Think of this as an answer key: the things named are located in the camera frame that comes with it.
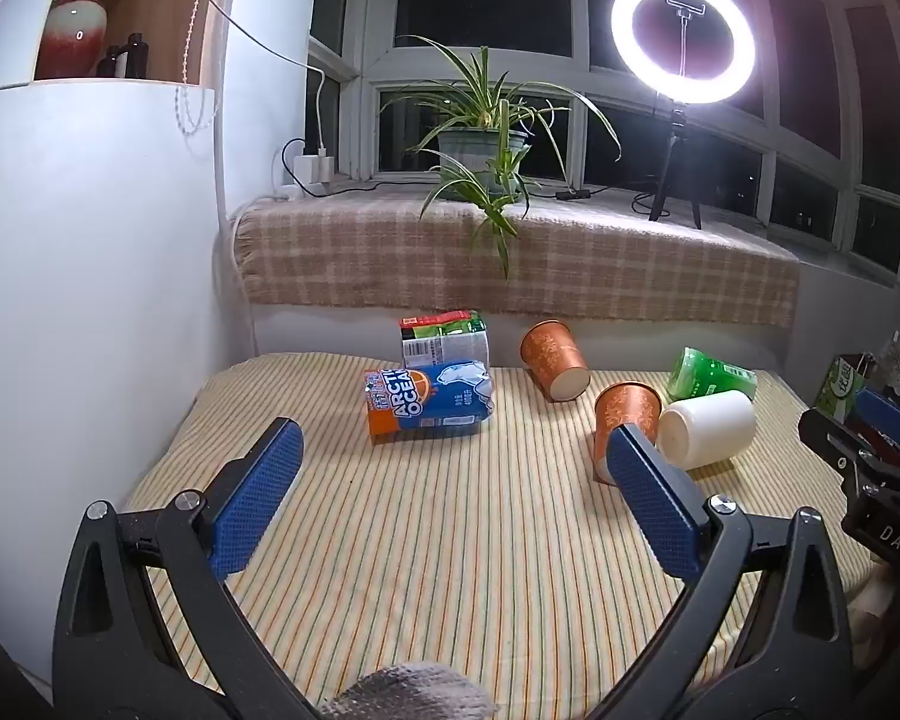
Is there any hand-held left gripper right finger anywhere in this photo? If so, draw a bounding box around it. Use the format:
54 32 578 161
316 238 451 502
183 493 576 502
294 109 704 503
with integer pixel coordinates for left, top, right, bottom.
592 424 860 720

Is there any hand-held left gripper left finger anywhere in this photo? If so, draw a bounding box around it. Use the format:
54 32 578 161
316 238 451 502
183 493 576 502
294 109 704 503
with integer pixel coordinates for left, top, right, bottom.
52 418 323 720

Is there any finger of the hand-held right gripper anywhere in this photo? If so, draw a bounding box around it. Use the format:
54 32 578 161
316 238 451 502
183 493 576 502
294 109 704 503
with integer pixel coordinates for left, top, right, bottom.
859 388 900 466
799 409 900 500

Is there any orange patterned paper cup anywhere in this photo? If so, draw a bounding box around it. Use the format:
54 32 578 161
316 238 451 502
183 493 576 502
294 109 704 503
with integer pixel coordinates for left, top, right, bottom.
520 320 592 401
593 381 662 485

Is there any white cup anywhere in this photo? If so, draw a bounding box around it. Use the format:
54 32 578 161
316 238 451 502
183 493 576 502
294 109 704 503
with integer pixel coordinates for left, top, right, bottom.
658 390 757 471

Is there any green box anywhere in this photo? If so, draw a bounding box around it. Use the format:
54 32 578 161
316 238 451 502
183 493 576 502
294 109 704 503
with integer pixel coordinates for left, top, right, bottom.
816 357 868 422

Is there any blue and orange drink can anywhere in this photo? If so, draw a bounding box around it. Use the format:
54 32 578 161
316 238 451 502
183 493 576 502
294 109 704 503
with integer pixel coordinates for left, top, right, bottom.
364 360 496 446

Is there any striped yellow mat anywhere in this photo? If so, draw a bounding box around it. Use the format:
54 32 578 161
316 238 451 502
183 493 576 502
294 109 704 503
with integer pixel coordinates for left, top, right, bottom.
120 352 875 710

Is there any white carton with green-red top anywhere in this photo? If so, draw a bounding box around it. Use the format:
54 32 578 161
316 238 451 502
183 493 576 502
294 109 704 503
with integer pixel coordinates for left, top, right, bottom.
399 310 493 372

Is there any plaid blanket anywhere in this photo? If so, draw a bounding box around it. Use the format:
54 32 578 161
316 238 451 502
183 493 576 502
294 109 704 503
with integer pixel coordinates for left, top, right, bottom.
236 199 800 328

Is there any black tripod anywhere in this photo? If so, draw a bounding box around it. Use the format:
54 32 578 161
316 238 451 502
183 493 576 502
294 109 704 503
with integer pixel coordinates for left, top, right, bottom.
633 105 704 230

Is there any white charger plug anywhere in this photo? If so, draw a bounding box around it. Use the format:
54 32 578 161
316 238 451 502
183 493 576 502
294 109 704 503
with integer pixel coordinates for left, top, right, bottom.
292 154 335 185

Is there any potted spider plant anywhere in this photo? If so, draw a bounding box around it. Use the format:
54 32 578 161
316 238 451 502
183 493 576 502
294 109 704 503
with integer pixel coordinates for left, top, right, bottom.
379 36 622 280

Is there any black bottle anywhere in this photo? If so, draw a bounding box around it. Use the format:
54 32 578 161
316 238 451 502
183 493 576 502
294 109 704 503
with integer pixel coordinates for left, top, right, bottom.
97 32 152 80

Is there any red and white vase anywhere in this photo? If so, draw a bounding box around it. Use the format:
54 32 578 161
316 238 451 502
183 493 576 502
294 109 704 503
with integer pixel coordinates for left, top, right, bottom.
37 0 110 80

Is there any black cable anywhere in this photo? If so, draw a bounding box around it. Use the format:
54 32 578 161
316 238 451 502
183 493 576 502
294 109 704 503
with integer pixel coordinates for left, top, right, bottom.
281 138 440 200

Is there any white bead chain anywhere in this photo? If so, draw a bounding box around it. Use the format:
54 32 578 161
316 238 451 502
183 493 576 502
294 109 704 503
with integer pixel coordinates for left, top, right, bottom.
175 0 220 137

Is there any white cable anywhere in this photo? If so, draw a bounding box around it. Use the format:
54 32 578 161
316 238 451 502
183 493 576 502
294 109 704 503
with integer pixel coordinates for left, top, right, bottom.
171 0 329 158

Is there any ring light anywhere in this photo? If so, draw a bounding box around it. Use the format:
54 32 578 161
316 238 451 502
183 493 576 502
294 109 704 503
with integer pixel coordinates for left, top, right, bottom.
610 0 757 106

